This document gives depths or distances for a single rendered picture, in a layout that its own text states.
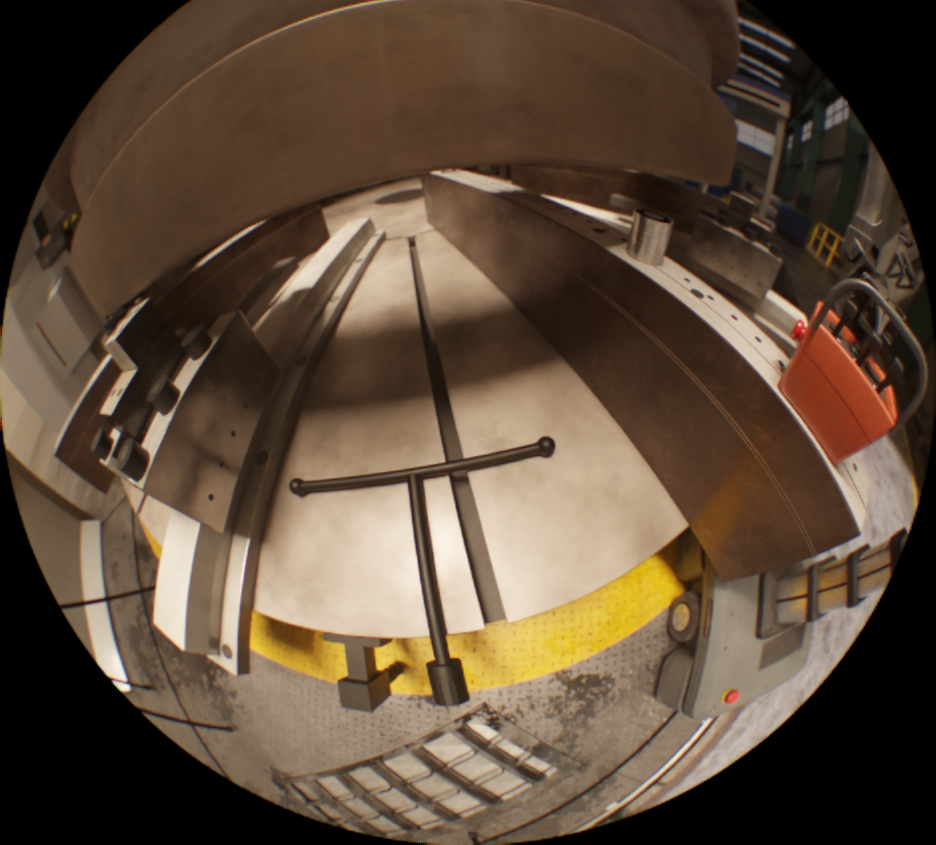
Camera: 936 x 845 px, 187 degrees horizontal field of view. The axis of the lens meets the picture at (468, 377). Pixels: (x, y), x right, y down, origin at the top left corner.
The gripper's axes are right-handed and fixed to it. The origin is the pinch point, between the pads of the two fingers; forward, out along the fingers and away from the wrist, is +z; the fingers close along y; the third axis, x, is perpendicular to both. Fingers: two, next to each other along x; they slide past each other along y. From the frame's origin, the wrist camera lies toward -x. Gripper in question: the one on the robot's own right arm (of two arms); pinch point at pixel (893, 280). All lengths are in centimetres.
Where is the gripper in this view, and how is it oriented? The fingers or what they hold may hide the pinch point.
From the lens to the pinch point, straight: 118.5
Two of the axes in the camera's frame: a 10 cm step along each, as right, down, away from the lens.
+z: 1.8, 1.9, 9.7
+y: -9.7, -1.3, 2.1
